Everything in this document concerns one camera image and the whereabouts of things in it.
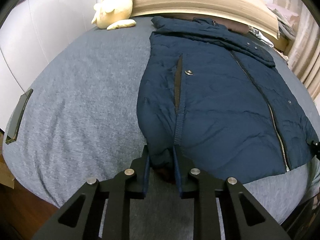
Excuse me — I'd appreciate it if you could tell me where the black smartphone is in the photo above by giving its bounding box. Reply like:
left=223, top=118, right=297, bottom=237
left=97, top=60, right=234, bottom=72
left=5, top=88, right=34, bottom=145

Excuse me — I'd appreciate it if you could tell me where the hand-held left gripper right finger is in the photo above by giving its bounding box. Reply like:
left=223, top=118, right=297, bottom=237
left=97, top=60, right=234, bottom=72
left=172, top=147, right=292, bottom=240

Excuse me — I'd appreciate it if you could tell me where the cardboard sheet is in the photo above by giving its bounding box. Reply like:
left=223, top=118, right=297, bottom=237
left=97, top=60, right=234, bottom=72
left=0, top=132, right=15, bottom=189

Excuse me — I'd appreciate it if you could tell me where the white crumpled cloth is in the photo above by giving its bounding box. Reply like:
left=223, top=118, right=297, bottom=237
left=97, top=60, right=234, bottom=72
left=249, top=26, right=274, bottom=47

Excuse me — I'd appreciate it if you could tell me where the pile of clothes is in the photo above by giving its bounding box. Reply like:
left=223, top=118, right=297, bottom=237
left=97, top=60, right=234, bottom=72
left=265, top=2, right=300, bottom=40

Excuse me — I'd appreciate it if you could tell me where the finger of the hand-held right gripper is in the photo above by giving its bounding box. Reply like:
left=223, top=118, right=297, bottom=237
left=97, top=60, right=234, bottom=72
left=309, top=139, right=320, bottom=161

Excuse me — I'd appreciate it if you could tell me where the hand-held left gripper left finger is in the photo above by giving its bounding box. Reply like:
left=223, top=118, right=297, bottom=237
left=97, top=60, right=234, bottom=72
left=31, top=146, right=150, bottom=240

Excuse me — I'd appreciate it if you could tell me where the navy puffer jacket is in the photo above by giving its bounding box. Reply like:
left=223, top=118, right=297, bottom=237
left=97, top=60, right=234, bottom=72
left=137, top=16, right=319, bottom=188

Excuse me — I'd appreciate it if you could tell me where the bed with grey sheet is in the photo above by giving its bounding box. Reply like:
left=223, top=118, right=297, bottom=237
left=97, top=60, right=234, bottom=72
left=2, top=17, right=315, bottom=240

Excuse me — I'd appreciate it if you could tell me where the yellow plush toy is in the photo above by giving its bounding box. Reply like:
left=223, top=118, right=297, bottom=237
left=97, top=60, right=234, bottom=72
left=91, top=0, right=145, bottom=30

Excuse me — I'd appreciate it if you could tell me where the beige curtain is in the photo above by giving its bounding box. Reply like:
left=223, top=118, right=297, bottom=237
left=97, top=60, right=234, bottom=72
left=274, top=0, right=320, bottom=100

